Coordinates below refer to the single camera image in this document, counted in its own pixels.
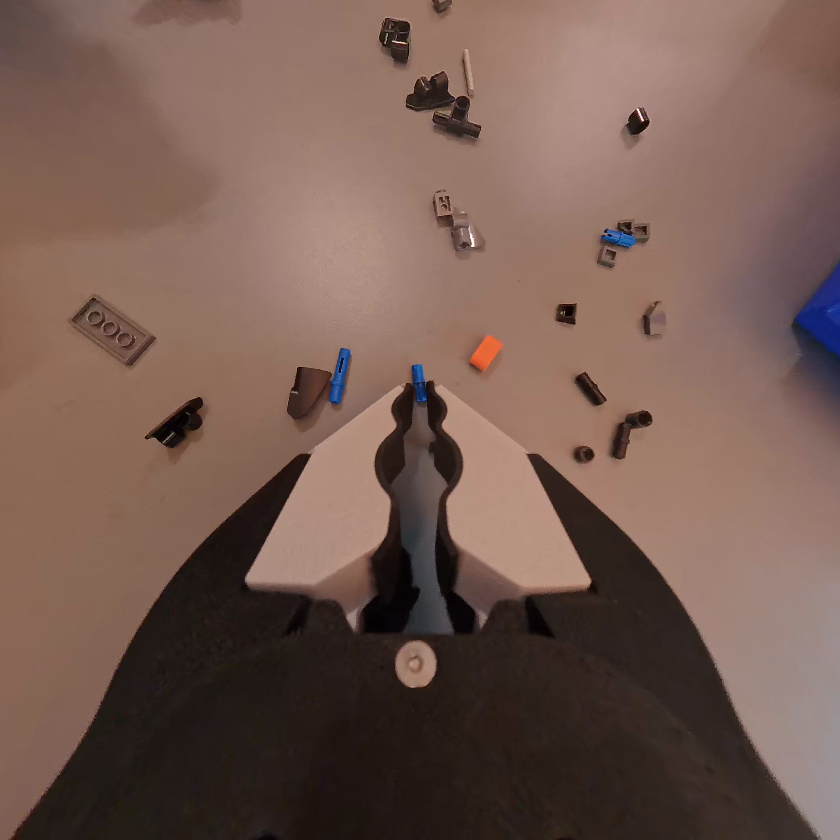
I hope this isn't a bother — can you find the blue plastic bin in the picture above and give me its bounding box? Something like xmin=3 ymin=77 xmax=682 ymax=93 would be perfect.
xmin=793 ymin=262 xmax=840 ymax=358

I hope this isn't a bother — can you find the black lego plate with clip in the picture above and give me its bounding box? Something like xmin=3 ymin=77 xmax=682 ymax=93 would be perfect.
xmin=145 ymin=397 xmax=204 ymax=449

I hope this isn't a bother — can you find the grey lego plate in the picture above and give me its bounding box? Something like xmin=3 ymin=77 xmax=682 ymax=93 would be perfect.
xmin=68 ymin=294 xmax=156 ymax=366

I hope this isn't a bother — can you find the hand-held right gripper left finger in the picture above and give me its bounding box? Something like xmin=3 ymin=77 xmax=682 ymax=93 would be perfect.
xmin=245 ymin=384 xmax=421 ymax=634

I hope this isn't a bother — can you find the black lego connector block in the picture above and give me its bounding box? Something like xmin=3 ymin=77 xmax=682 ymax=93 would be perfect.
xmin=378 ymin=17 xmax=412 ymax=64

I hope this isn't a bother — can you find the light grey lego joint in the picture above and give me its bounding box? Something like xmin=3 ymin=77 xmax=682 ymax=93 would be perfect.
xmin=450 ymin=210 xmax=487 ymax=252

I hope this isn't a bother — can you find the dark lego wedge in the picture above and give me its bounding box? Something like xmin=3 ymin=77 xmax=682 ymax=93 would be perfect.
xmin=287 ymin=367 xmax=332 ymax=420

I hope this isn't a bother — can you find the black curved lego piece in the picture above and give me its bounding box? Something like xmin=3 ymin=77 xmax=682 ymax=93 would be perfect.
xmin=405 ymin=71 xmax=455 ymax=112

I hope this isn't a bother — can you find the black T-shaped lego connector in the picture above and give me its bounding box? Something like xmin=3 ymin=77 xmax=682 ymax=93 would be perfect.
xmin=432 ymin=96 xmax=483 ymax=140

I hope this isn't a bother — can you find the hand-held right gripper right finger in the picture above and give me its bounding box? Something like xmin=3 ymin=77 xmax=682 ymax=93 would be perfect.
xmin=425 ymin=382 xmax=592 ymax=634

